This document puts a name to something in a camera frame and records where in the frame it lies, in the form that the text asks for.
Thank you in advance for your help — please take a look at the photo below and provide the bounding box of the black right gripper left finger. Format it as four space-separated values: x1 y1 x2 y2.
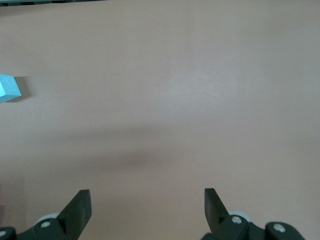
16 189 93 240

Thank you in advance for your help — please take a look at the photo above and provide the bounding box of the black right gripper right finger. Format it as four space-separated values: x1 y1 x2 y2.
200 187 265 240

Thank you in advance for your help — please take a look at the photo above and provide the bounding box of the light blue foam cube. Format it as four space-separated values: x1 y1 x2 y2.
0 73 22 104

